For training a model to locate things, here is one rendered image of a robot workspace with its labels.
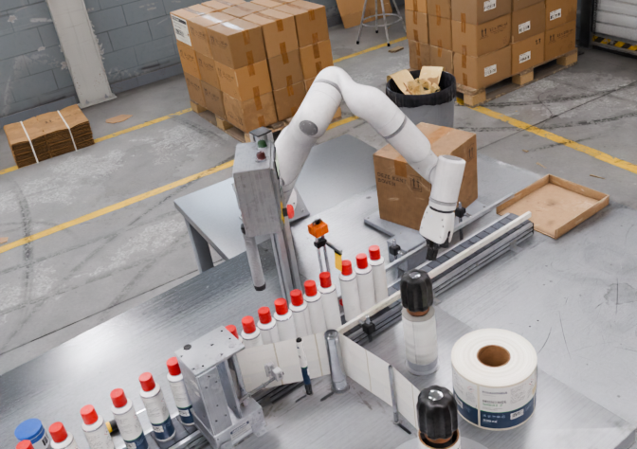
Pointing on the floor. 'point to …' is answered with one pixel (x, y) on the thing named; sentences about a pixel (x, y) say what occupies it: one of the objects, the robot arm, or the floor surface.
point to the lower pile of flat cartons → (48, 135)
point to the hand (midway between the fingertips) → (431, 254)
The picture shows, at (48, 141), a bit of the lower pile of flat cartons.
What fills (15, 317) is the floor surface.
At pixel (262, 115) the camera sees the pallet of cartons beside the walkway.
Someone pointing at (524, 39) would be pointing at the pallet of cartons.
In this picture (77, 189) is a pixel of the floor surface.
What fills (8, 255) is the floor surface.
